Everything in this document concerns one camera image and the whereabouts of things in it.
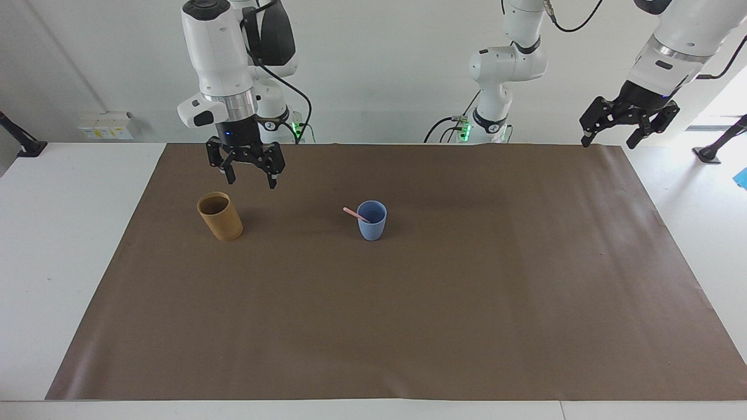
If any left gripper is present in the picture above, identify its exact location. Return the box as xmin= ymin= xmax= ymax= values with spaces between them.
xmin=579 ymin=79 xmax=681 ymax=150

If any black stand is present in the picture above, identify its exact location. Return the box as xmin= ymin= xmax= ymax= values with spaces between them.
xmin=692 ymin=114 xmax=747 ymax=165
xmin=0 ymin=110 xmax=48 ymax=159

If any black cable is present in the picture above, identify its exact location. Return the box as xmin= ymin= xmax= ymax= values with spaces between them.
xmin=240 ymin=0 xmax=313 ymax=145
xmin=423 ymin=89 xmax=483 ymax=144
xmin=545 ymin=0 xmax=603 ymax=33
xmin=696 ymin=34 xmax=747 ymax=81

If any white wall socket box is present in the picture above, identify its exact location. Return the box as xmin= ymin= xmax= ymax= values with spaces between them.
xmin=78 ymin=111 xmax=135 ymax=141

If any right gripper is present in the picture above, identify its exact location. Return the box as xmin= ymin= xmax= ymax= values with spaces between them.
xmin=205 ymin=117 xmax=287 ymax=190

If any brown cup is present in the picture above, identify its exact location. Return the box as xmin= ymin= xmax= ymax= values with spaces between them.
xmin=197 ymin=191 xmax=245 ymax=242

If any blue cup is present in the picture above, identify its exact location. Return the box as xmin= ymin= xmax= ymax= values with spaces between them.
xmin=357 ymin=200 xmax=388 ymax=242

